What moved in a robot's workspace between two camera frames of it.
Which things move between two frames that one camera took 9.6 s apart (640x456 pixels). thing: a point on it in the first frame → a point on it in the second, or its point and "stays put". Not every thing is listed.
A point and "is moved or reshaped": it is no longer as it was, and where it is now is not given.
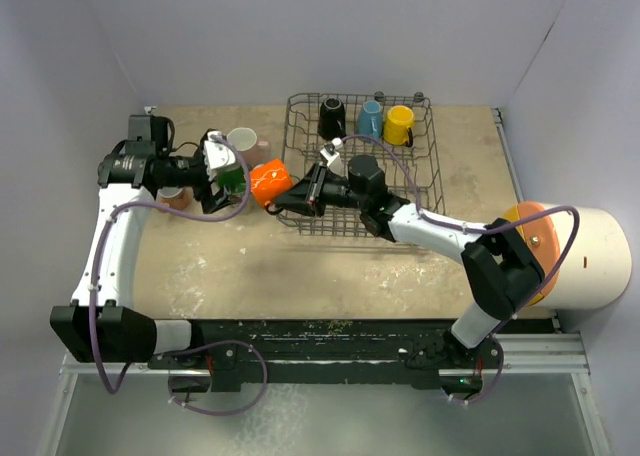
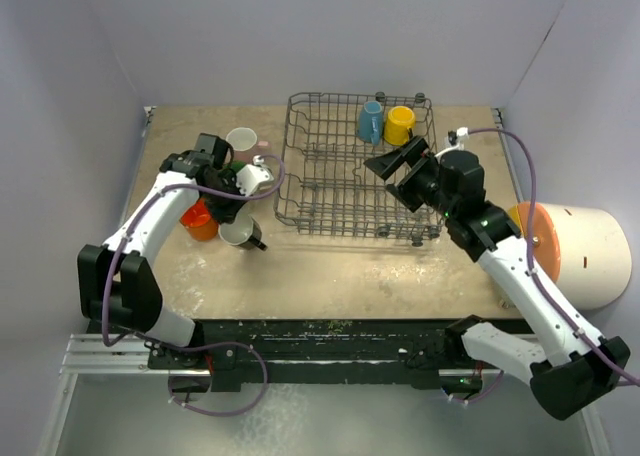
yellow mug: x=397 y=125 stays put
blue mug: x=370 y=118 stays put
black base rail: x=336 y=353 stays put
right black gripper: x=300 y=197 → x=387 y=165
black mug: x=332 y=119 → x=242 y=232
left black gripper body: x=183 y=171 → x=223 y=205
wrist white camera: x=331 y=154 → x=454 y=140
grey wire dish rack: x=397 y=129 stays put
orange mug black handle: x=270 y=181 → x=199 y=222
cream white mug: x=230 y=210 is moved or reshaped
